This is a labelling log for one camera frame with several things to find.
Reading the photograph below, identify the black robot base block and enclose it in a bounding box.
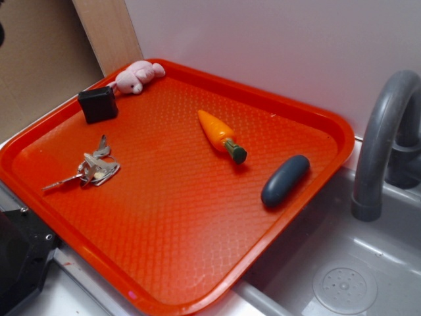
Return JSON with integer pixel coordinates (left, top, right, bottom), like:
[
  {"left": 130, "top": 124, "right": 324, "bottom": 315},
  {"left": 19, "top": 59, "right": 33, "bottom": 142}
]
[{"left": 1, "top": 209, "right": 59, "bottom": 315}]

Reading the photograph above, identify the small black box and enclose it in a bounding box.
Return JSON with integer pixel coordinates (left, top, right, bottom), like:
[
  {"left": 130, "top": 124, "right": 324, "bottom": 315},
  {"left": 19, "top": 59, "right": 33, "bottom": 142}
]
[{"left": 77, "top": 86, "right": 118, "bottom": 124}]

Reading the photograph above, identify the orange toy carrot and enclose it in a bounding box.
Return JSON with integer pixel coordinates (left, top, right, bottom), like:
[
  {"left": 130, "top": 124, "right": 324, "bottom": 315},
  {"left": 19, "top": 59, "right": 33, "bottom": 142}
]
[{"left": 197, "top": 110, "right": 247, "bottom": 165}]

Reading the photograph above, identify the orange plastic serving tray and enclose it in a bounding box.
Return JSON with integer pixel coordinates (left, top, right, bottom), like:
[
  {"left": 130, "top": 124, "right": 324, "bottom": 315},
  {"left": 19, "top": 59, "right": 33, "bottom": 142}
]
[{"left": 1, "top": 61, "right": 355, "bottom": 315}]

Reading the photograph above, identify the dark blue oval case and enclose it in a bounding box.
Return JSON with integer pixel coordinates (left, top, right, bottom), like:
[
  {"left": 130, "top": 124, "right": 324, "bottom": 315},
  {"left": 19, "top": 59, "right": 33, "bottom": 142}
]
[{"left": 260, "top": 155, "right": 310, "bottom": 208}]

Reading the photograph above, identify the pink plush bunny toy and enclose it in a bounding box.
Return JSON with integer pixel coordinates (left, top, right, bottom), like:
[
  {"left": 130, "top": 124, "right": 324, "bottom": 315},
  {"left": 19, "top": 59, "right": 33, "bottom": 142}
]
[{"left": 107, "top": 61, "right": 166, "bottom": 95}]

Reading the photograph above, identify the bunch of silver keys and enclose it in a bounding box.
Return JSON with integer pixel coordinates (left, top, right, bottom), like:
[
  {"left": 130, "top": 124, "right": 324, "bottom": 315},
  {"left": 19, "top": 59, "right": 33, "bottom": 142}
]
[{"left": 41, "top": 134, "right": 120, "bottom": 191}]

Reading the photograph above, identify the grey toy sink basin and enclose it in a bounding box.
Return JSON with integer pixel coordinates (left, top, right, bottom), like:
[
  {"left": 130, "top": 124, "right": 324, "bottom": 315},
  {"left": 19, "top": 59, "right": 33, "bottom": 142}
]
[{"left": 234, "top": 169, "right": 420, "bottom": 315}]

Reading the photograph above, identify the light wooden board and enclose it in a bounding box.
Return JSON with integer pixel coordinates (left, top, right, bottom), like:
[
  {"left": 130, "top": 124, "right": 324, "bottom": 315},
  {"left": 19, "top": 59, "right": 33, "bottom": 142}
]
[{"left": 73, "top": 0, "right": 143, "bottom": 76}]

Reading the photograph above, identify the grey toy sink faucet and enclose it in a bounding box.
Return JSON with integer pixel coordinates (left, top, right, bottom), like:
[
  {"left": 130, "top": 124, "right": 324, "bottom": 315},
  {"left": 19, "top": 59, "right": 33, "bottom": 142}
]
[{"left": 351, "top": 70, "right": 420, "bottom": 222}]

